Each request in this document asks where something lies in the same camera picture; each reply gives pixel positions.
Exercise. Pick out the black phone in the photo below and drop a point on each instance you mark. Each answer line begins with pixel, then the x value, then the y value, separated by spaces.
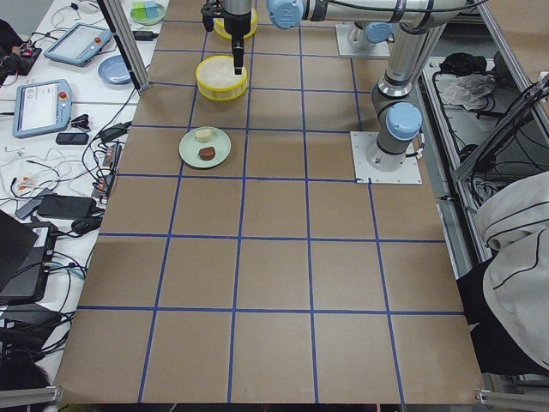
pixel 72 138

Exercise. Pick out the aluminium frame post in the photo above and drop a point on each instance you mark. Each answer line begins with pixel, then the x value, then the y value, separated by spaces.
pixel 117 22

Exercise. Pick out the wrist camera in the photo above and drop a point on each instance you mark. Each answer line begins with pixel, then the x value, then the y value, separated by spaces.
pixel 211 10

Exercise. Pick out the black laptop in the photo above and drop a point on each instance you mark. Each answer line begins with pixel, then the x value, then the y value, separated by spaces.
pixel 26 249

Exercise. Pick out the black power adapter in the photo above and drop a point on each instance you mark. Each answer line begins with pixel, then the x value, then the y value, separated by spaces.
pixel 143 35

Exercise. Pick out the teach pendant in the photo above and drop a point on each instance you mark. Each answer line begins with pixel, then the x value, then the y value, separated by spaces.
pixel 79 45
pixel 41 108

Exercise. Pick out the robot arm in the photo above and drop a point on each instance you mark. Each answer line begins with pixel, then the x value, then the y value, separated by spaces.
pixel 418 26

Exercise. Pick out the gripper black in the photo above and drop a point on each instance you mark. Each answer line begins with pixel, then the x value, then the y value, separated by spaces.
pixel 236 27

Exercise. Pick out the teach pendant near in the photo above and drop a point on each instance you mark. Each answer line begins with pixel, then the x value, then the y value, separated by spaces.
pixel 41 108

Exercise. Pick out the brown bun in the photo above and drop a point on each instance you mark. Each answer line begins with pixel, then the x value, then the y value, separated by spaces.
pixel 207 153

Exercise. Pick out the blue plate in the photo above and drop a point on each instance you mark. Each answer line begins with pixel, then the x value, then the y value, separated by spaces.
pixel 114 71

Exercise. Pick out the green bowl with blocks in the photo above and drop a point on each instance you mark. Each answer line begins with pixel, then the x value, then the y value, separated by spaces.
pixel 147 13

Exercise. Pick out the teach pendant far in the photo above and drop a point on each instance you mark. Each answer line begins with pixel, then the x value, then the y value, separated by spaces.
pixel 79 45

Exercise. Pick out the light green plate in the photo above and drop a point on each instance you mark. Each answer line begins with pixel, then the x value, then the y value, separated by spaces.
pixel 189 148

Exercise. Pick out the yellow steamer basket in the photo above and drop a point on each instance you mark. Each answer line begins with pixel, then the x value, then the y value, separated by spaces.
pixel 220 29
pixel 217 80

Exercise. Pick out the white bun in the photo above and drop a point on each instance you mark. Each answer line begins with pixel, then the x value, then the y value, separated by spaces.
pixel 203 135

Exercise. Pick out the black power brick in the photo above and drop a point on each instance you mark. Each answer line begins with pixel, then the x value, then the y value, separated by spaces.
pixel 66 207

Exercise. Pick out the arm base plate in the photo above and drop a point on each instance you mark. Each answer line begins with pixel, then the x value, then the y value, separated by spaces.
pixel 359 40
pixel 372 166

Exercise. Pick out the person in white jacket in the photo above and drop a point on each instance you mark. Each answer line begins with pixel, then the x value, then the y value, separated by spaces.
pixel 505 298

